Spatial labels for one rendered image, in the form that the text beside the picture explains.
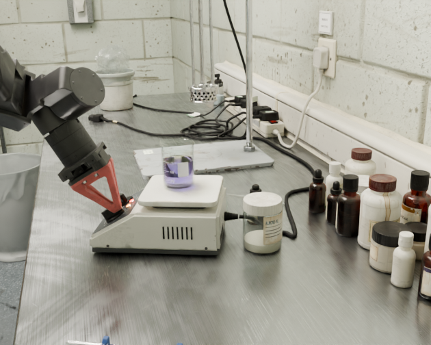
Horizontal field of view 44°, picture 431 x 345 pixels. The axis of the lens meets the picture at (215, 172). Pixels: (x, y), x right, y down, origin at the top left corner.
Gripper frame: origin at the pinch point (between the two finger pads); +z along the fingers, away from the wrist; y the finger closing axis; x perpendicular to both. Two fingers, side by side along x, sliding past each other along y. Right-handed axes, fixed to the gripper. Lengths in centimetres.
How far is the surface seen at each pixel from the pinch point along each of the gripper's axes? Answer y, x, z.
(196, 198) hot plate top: -4.7, -11.6, 4.6
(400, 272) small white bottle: -18.3, -30.0, 24.1
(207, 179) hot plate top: 3.3, -14.2, 5.0
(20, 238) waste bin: 149, 76, 18
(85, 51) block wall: 237, 16, -40
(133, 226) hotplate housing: -4.4, -1.5, 3.3
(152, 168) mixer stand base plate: 34.9, -3.8, 3.9
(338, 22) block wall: 38, -56, -1
